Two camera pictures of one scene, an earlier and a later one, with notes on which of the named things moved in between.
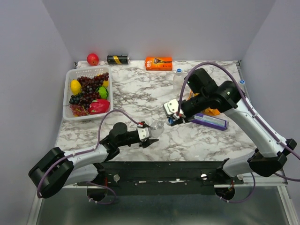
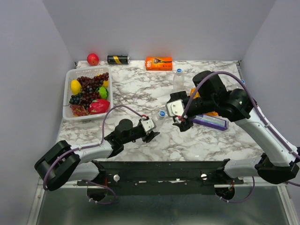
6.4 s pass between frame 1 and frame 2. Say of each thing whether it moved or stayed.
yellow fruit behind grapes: stayed
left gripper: moved
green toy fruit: stayed
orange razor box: stayed
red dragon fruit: stayed
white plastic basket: stayed
